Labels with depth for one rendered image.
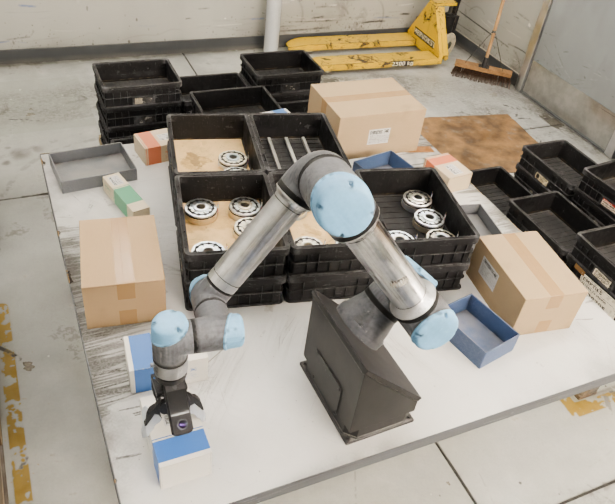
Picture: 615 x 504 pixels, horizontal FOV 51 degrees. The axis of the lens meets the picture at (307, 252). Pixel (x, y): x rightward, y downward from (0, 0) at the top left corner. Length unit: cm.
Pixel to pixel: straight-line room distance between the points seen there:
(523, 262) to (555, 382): 38
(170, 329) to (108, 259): 61
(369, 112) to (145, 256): 119
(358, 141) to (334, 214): 147
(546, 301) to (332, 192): 100
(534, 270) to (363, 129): 96
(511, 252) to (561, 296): 21
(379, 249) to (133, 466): 78
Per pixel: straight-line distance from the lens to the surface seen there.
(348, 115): 262
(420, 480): 254
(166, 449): 156
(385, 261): 137
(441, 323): 150
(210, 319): 139
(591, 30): 505
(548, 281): 210
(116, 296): 186
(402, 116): 274
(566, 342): 217
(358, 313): 162
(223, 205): 215
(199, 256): 180
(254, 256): 143
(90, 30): 511
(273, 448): 167
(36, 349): 288
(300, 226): 209
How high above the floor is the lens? 209
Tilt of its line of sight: 39 degrees down
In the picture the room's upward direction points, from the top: 8 degrees clockwise
